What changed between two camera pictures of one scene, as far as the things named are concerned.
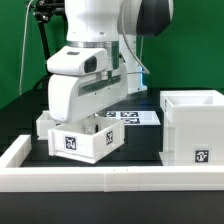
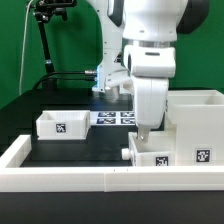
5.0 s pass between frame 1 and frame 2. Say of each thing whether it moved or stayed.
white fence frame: stayed
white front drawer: moved
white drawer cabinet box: stayed
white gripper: moved
